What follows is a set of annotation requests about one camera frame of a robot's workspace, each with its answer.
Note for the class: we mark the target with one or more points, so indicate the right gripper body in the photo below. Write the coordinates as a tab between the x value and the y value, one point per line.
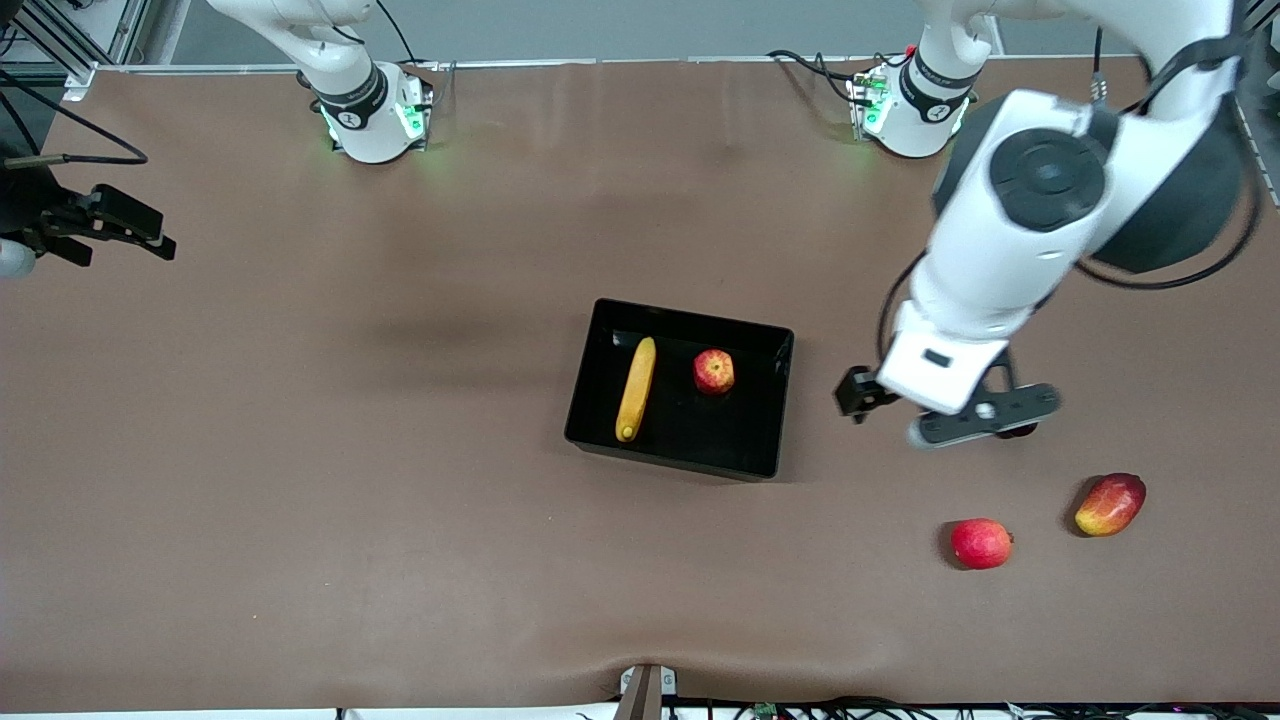
30	212

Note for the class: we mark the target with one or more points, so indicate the red yellow apple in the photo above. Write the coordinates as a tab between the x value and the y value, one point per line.
714	371

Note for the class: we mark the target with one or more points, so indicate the black plastic box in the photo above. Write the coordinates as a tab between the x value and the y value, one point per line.
700	420

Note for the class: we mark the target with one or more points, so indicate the yellow banana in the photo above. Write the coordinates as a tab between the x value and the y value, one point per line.
636	390

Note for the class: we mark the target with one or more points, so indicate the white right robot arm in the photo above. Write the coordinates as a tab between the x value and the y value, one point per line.
365	120

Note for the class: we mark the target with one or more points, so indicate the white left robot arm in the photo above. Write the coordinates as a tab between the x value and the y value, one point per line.
1040	180

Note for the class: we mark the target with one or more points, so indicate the round red apple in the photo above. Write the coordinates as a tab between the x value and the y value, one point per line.
981	543

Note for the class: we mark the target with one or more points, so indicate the dark purple plum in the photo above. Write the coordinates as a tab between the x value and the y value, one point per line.
1018	433

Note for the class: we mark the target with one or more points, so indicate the red yellow mango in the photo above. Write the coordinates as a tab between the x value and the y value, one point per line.
1110	505

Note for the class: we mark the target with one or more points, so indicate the small green circuit board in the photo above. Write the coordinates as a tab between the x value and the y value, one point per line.
765	711

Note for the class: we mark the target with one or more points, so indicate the aluminium frame profile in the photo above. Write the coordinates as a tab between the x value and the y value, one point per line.
120	30

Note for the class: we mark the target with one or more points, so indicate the metal table clamp bracket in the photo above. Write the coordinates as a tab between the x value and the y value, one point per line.
647	690

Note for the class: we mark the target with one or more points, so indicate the silver table edge rail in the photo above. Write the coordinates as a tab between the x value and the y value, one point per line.
650	62

